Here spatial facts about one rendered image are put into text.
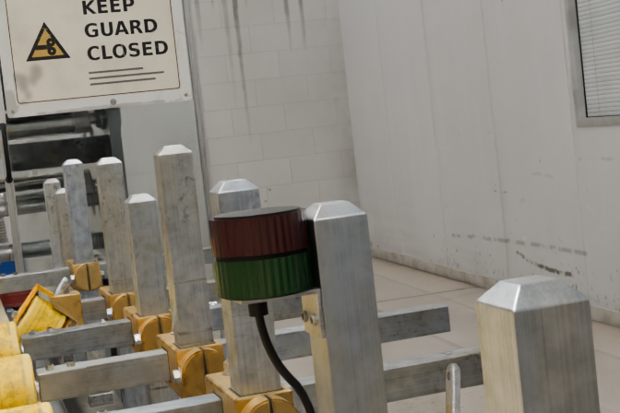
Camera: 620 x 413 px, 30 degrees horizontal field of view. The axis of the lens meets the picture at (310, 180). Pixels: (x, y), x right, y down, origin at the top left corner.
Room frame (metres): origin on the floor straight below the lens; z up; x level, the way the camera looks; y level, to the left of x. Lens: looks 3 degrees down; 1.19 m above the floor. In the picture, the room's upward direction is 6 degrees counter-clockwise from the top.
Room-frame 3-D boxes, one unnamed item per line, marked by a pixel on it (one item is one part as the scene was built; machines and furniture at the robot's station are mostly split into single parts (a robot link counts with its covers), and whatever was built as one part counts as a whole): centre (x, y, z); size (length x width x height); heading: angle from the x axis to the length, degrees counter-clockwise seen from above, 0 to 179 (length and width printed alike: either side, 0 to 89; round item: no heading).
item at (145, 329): (1.45, 0.22, 0.95); 0.14 x 0.06 x 0.05; 17
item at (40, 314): (1.66, 0.42, 0.93); 0.09 x 0.08 x 0.09; 107
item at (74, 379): (1.24, 0.10, 0.95); 0.50 x 0.04 x 0.04; 107
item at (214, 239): (0.70, 0.03, 1.13); 0.06 x 0.06 x 0.02
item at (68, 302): (1.67, 0.41, 0.95); 0.10 x 0.04 x 0.10; 107
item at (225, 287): (0.70, 0.03, 1.10); 0.06 x 0.06 x 0.02
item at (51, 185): (2.62, 0.59, 0.88); 0.04 x 0.04 x 0.48; 17
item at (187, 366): (1.21, 0.15, 0.95); 0.14 x 0.06 x 0.05; 17
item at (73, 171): (2.14, 0.44, 0.93); 0.04 x 0.04 x 0.48; 17
